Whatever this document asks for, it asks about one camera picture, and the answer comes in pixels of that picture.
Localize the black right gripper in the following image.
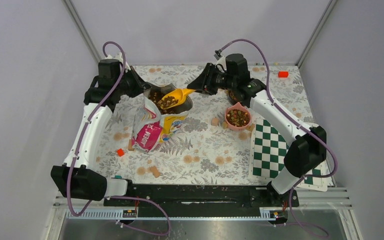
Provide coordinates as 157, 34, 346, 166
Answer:
187, 63, 237, 96

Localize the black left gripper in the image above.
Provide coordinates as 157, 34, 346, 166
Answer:
114, 65, 151, 98

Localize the yellow plastic scoop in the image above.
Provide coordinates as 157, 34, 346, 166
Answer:
158, 88, 195, 110

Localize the pet food bag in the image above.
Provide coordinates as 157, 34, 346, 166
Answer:
131, 84, 193, 152

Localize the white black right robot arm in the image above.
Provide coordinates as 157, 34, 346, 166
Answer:
187, 53, 327, 206

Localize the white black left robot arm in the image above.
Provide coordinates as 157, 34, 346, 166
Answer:
50, 53, 151, 206

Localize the pink pet food bowl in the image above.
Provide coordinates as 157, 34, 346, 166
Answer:
224, 102, 252, 131

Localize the black round lid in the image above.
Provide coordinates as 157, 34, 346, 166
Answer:
227, 90, 245, 105

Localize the wooden cylinder near bowl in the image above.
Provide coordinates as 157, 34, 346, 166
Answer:
210, 117, 219, 127

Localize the small wooden block by bowl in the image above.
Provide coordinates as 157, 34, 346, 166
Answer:
221, 122, 228, 129

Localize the wooden block left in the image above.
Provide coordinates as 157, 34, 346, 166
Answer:
127, 139, 135, 152

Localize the floral table mat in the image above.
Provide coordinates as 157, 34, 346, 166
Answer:
96, 65, 315, 185

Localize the red block at front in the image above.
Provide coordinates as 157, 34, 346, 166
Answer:
116, 148, 125, 157

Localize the red block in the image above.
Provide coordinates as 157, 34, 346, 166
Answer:
116, 148, 125, 157
277, 71, 289, 78

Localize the red block at back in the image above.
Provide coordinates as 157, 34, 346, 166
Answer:
277, 71, 289, 78

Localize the wooden block front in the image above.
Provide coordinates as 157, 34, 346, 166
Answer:
149, 165, 161, 178

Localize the green white checkerboard mat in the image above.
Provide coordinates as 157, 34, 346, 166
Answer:
248, 118, 334, 192

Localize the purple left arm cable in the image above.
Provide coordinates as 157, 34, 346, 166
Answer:
66, 41, 172, 237

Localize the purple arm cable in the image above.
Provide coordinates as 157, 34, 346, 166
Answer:
66, 41, 172, 237
214, 38, 339, 239

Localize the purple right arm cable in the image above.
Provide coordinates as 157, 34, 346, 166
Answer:
214, 38, 339, 239

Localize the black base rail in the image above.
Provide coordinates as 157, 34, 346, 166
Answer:
103, 184, 300, 218

